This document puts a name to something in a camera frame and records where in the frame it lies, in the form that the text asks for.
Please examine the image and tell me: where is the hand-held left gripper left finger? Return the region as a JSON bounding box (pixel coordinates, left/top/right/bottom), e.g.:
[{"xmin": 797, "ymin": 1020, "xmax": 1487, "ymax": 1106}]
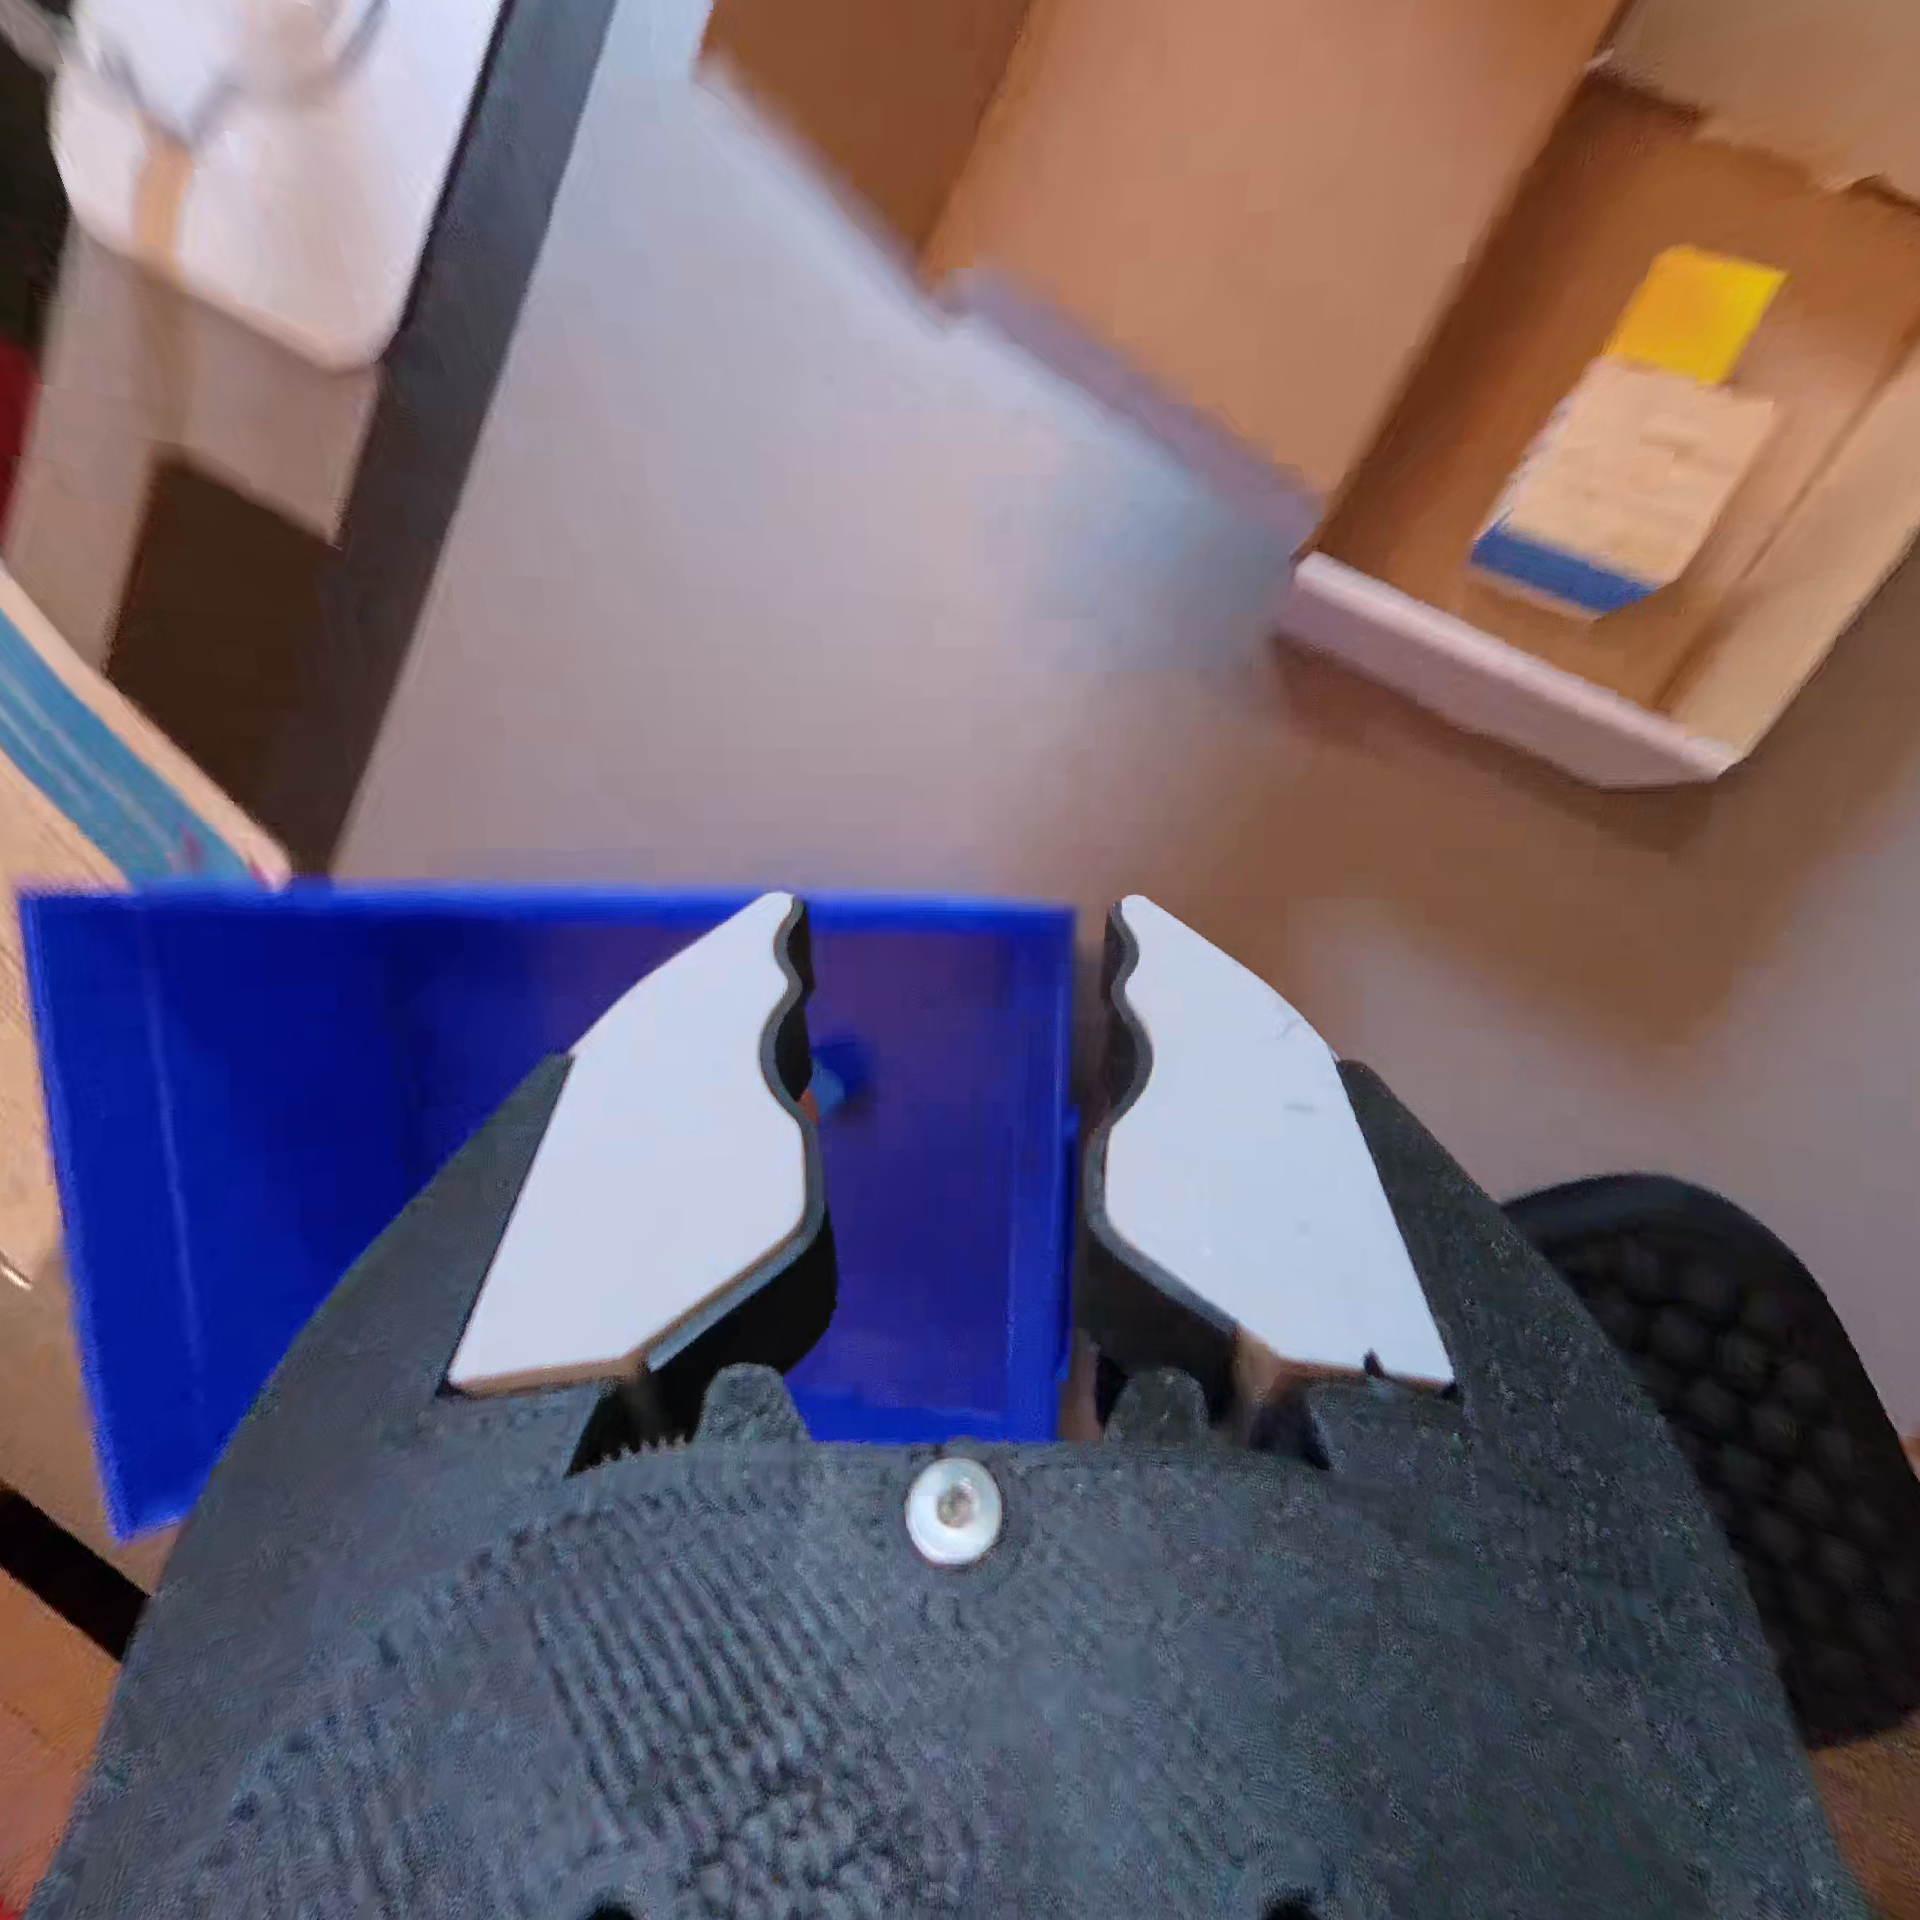
[{"xmin": 447, "ymin": 892, "xmax": 838, "ymax": 1396}]

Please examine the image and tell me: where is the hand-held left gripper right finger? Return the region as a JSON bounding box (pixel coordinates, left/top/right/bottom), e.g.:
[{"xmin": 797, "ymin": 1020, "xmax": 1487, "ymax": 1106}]
[{"xmin": 1077, "ymin": 896, "xmax": 1460, "ymax": 1389}]

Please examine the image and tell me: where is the blue plastic bin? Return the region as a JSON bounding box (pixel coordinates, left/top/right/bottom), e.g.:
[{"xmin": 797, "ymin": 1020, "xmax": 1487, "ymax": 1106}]
[{"xmin": 18, "ymin": 882, "xmax": 1086, "ymax": 1546}]

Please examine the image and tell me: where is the yellow cube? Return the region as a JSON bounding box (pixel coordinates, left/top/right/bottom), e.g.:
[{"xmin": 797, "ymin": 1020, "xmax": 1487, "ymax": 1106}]
[{"xmin": 1604, "ymin": 244, "xmax": 1789, "ymax": 388}]

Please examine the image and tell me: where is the white cardboard box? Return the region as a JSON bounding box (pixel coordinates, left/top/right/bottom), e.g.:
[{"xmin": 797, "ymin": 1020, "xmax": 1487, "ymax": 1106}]
[{"xmin": 697, "ymin": 0, "xmax": 1920, "ymax": 794}]

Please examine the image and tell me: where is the black mat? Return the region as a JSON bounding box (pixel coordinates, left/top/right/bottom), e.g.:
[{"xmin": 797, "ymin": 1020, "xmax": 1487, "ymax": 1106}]
[{"xmin": 1500, "ymin": 1174, "xmax": 1920, "ymax": 1752}]

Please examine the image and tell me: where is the paper sheet with blue print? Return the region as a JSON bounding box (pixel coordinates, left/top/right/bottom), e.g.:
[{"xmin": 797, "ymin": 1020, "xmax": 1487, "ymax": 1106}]
[{"xmin": 0, "ymin": 566, "xmax": 290, "ymax": 902}]

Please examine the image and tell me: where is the white desk stand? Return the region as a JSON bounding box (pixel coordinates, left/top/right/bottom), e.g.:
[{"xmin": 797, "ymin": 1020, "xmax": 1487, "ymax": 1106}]
[{"xmin": 48, "ymin": 0, "xmax": 500, "ymax": 372}]

